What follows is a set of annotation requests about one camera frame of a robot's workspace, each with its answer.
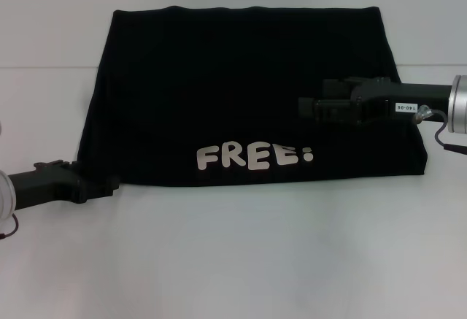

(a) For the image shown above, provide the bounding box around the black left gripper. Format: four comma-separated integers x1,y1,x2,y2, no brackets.
6,159,120,213

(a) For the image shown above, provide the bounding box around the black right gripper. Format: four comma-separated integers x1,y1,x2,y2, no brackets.
297,75,456,127

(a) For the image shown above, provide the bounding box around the black t-shirt with FREE print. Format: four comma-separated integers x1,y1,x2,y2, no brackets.
75,4,431,189

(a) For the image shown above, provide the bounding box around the left gripper cable with plugs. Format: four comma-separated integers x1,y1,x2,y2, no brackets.
0,213,20,240

